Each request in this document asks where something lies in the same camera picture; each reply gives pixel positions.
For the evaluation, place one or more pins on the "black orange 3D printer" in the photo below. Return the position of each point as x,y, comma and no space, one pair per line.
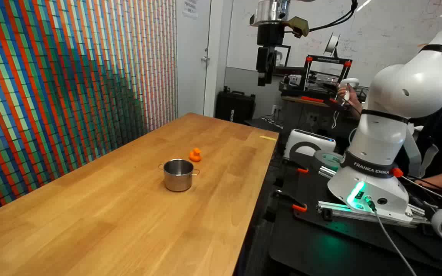
318,78

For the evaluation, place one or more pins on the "black case on floor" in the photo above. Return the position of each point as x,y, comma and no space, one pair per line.
234,107

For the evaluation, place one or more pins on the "paper sign on wall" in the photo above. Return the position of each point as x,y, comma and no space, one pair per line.
191,9

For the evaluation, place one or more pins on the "small steel pot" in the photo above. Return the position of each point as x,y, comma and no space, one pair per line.
179,176

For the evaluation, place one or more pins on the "orange black clamp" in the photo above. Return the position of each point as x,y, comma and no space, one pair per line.
297,206

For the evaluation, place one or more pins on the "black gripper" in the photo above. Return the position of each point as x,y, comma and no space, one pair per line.
269,38

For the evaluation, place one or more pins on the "orange toy duck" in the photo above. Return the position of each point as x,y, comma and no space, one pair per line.
196,156

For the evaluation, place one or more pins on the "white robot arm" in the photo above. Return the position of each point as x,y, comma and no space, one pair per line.
368,186

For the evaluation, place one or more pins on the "white grey box device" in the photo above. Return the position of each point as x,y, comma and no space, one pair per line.
308,144

